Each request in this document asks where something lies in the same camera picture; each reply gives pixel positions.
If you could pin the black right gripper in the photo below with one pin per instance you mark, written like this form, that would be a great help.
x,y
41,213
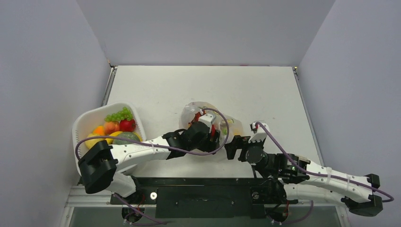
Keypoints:
x,y
240,146

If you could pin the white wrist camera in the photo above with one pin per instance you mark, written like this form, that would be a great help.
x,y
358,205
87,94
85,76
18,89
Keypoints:
x,y
208,119
259,134

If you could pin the green fake melon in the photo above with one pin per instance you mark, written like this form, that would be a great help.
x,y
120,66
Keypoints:
x,y
126,135

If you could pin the fake peach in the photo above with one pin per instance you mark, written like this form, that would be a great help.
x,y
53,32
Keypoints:
x,y
111,127

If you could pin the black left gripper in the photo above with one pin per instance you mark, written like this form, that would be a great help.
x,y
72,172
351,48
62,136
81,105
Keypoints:
x,y
209,145

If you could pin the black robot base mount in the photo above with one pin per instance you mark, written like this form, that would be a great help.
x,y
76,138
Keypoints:
x,y
210,197

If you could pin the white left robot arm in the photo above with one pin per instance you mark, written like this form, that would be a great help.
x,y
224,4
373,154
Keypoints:
x,y
104,165

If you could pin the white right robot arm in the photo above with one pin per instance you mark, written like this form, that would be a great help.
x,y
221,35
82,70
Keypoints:
x,y
293,177

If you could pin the green fake grapes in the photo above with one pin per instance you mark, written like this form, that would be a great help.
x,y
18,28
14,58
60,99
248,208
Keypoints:
x,y
123,114

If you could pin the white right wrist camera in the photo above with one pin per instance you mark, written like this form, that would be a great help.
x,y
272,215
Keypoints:
x,y
259,134

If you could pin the white plastic basket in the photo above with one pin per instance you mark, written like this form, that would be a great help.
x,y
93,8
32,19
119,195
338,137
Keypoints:
x,y
87,122

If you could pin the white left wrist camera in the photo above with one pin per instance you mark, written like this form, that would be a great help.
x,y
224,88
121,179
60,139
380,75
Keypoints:
x,y
208,119

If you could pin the red fake cherry bunch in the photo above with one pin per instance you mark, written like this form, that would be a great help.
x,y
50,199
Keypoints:
x,y
197,117

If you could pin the clear printed plastic bag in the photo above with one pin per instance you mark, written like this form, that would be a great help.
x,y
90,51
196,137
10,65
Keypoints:
x,y
232,128

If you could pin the yellow fake lemon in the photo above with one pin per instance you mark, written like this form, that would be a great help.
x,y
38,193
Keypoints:
x,y
92,140

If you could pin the orange fake fruit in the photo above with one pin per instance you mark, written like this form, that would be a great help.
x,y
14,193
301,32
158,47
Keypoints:
x,y
99,131

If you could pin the red fake apple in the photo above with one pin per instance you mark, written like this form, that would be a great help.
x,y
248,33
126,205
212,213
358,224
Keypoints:
x,y
127,125

